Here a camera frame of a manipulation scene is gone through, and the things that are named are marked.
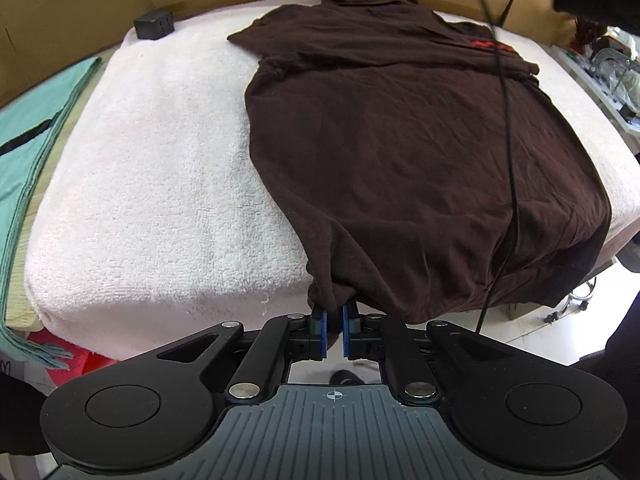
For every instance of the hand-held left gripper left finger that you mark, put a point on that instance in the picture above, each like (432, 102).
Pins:
(321, 332)

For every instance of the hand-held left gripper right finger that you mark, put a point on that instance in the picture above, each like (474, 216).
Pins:
(347, 332)

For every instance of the dark brown shirt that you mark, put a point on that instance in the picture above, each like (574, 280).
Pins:
(400, 160)

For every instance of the person's shoe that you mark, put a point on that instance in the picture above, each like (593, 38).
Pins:
(345, 377)

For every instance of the reddish brown tangle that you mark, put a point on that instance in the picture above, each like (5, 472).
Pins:
(590, 30)

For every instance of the black power cube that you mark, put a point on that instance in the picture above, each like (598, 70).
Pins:
(155, 24)

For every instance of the office chair base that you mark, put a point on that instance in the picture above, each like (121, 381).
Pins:
(575, 300)

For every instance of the red object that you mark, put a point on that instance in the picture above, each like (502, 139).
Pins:
(90, 367)

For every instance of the labelled cardboard box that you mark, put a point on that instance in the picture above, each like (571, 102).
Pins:
(60, 20)

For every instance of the teal cloth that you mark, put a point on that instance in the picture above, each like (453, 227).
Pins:
(20, 160)

